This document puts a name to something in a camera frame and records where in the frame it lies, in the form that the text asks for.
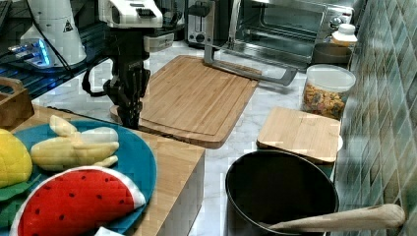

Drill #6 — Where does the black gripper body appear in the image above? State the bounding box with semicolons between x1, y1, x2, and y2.
103;29;149;110

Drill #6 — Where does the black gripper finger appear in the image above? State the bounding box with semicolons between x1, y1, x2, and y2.
117;106;141;130

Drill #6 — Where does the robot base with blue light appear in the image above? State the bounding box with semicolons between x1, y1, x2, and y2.
0;0;109;99

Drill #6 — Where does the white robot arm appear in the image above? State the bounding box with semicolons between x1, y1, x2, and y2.
98;0;162;129

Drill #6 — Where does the blue plate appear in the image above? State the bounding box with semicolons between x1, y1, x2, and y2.
0;120;156;236

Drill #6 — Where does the bamboo cutting board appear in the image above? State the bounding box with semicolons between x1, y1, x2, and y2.
109;54;263;149

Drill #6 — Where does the plush peeled banana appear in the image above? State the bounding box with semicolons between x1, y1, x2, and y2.
30;115;119;171

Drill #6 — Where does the black slot toaster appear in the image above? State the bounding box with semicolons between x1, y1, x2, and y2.
186;0;210;47

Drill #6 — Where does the plush watermelon slice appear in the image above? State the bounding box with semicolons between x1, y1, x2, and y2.
9;166;146;236

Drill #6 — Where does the wooden tea box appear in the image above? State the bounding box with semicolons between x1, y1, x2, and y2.
0;77;34;131

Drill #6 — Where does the plush yellow lemon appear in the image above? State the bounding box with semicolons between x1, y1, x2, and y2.
0;129;32;188

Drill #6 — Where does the stainless toaster oven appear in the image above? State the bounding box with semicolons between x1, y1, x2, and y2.
204;0;355;86

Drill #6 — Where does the black pot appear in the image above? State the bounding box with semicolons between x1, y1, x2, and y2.
224;150;339;236

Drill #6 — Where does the bamboo lid container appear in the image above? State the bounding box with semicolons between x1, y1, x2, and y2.
257;107;343;178

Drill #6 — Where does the dark grey cup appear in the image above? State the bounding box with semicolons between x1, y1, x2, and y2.
311;43;352;65

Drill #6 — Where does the clear cereal container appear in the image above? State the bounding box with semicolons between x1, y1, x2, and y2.
302;64;356;120

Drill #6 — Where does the white lidded bottle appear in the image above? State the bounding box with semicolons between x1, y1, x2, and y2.
330;24;357;47

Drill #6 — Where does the wooden spoon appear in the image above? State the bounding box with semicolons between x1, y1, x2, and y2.
263;204;406;233

